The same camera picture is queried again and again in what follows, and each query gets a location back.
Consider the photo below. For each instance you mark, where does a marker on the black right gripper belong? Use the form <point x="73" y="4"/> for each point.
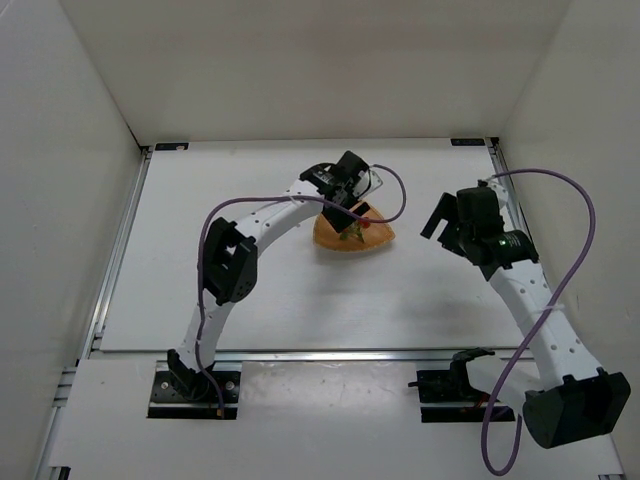
<point x="447" y="228"/>

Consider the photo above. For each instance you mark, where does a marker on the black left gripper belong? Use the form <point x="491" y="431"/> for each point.
<point x="340" y="218"/>

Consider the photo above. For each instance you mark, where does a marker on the fake cherry sprig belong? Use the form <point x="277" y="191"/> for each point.
<point x="355" y="231"/>

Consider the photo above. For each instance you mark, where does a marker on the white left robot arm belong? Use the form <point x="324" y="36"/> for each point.
<point x="238" y="231"/>

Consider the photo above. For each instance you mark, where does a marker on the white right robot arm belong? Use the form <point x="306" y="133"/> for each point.
<point x="572" y="397"/>

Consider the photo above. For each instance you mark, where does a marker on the black right corner bracket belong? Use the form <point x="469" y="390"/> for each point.
<point x="467" y="142"/>

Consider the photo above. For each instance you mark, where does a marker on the black corner bracket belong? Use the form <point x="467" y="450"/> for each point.
<point x="171" y="146"/>
<point x="467" y="142"/>

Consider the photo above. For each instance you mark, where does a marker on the right aluminium rail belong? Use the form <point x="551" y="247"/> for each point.
<point x="515" y="200"/>

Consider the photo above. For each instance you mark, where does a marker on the aluminium rail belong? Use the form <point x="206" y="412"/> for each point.
<point x="230" y="356"/>
<point x="73" y="383"/>
<point x="515" y="200"/>

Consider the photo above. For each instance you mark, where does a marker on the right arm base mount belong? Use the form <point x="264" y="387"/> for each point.
<point x="447" y="396"/>

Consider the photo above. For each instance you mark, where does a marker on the front aluminium rail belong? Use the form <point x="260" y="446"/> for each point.
<point x="230" y="356"/>

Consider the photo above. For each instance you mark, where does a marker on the black left corner bracket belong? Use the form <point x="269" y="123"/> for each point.
<point x="171" y="146"/>

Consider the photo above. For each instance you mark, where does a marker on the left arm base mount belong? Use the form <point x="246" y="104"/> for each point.
<point x="169" y="401"/>

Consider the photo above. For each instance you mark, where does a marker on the left aluminium rail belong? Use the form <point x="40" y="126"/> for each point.
<point x="73" y="383"/>

